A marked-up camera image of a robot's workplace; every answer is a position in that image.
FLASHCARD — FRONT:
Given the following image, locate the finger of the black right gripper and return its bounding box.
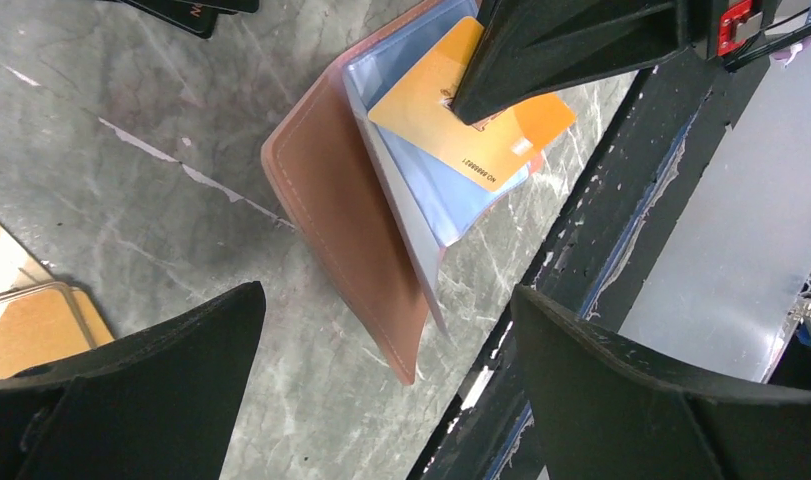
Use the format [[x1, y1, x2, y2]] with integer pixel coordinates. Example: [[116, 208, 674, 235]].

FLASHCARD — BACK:
[[451, 0, 689, 125]]

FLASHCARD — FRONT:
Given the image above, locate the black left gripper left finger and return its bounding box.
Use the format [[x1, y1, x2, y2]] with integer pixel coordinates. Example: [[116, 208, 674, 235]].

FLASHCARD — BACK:
[[0, 282, 266, 479]]

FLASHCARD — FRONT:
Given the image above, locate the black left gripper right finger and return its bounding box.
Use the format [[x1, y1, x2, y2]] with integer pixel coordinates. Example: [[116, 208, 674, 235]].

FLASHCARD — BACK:
[[509, 285, 811, 479]]

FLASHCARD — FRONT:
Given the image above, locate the gold VIP card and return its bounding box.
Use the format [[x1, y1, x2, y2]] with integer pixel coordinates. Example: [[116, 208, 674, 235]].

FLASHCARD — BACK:
[[368, 16, 576, 192]]

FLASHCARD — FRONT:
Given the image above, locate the tan leather card holder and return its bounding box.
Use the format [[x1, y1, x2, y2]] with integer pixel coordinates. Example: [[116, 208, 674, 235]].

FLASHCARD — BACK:
[[261, 1, 499, 385]]

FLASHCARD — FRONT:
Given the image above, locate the black card stack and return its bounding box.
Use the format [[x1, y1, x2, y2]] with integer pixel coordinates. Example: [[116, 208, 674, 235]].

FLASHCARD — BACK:
[[121, 0, 261, 39]]

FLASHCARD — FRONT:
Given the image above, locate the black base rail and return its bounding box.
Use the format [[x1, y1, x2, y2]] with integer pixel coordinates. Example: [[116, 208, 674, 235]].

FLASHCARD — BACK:
[[409, 52, 770, 479]]

